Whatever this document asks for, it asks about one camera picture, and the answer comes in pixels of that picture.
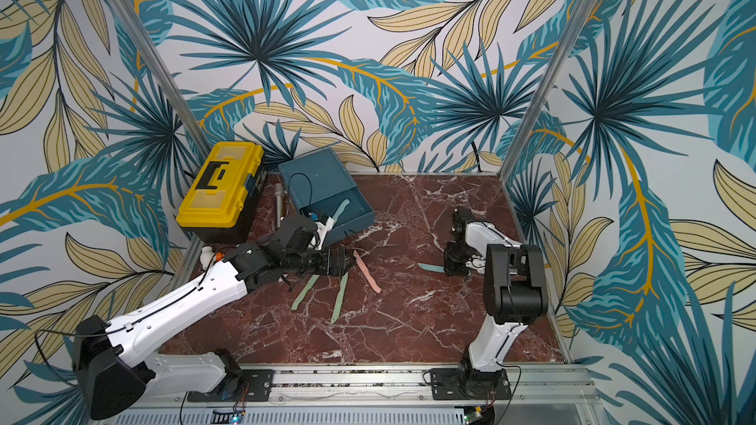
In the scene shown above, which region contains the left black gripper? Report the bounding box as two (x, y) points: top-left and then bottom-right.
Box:
(283, 245), (358, 275)

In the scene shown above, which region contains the teal knife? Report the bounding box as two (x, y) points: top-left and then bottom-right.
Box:
(417, 263), (445, 273)
(332, 199), (350, 224)

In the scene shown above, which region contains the pink knife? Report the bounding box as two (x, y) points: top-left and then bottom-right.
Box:
(354, 251), (382, 294)

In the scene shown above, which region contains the teal top drawer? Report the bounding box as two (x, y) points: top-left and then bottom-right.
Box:
(304, 186), (375, 248)

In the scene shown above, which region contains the teal drawer cabinet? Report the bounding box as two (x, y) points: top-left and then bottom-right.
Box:
(278, 148), (356, 199)

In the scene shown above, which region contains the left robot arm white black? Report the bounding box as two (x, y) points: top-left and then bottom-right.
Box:
(72, 239), (356, 420)

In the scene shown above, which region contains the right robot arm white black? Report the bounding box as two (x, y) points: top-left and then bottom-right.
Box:
(444, 208), (548, 395)

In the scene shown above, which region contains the green knife left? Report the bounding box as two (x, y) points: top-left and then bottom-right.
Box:
(291, 275), (320, 311)

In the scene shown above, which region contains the green knife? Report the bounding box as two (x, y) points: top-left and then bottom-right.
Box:
(291, 275), (320, 311)
(330, 273), (350, 324)

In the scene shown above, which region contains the green knife right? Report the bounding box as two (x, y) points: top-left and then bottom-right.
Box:
(330, 273), (350, 324)

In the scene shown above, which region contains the black zip tie loop teal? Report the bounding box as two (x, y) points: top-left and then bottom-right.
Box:
(287, 171), (314, 214)

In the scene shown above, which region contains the grey metal cylinder tool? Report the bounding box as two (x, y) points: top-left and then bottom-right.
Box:
(274, 183), (287, 228)

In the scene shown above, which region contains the white orange pipe fitting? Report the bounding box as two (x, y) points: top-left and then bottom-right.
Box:
(199, 246), (224, 271)

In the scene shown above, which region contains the yellow black toolbox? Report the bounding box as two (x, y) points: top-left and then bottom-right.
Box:
(176, 142), (267, 244)

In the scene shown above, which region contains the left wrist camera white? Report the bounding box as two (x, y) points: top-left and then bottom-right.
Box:
(310, 214), (336, 251)

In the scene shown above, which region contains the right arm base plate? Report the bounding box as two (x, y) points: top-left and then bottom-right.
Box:
(423, 368), (513, 401)

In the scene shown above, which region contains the aluminium front rail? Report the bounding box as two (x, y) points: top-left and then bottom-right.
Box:
(110, 363), (610, 424)

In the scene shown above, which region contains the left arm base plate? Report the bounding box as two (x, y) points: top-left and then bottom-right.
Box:
(188, 369), (275, 403)

